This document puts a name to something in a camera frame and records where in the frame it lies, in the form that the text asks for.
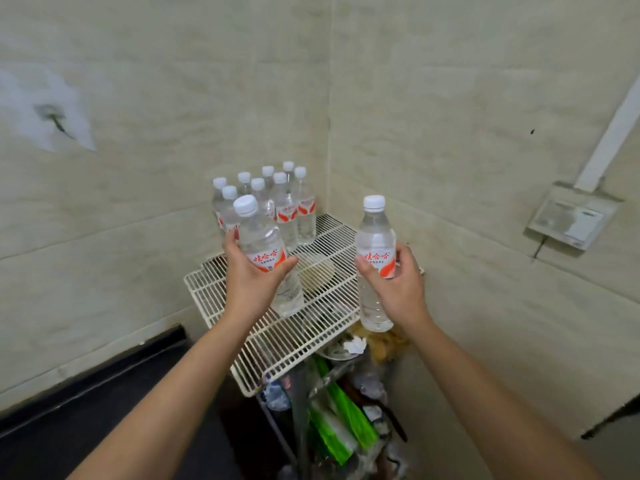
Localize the person's right hand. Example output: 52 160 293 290
353 242 435 336

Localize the person's left hand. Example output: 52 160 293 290
222 229 299 326

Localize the clear plastic water bottle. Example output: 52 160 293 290
233 194 305 318
354 195 397 333

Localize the person's left forearm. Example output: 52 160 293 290
67 313 257 480

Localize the person's right forearm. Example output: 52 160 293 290
409 319 607 480

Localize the beige round bowl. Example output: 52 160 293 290
298 259 336 292

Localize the cluster of small water bottles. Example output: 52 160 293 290
211 161 317 251

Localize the brown crumpled wrapper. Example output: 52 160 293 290
350 321 412 364

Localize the green plastic packet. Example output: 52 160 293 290
306 355 380 466

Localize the trash bin with clear liner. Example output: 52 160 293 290
256 320 410 480

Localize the black skirting strip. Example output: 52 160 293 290
0 324 189 438

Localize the white wire rack shelf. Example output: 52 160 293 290
183 213 426 398

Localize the grey wall socket box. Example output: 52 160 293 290
525 181 624 252

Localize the white cable conduit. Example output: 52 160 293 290
573 75 640 193

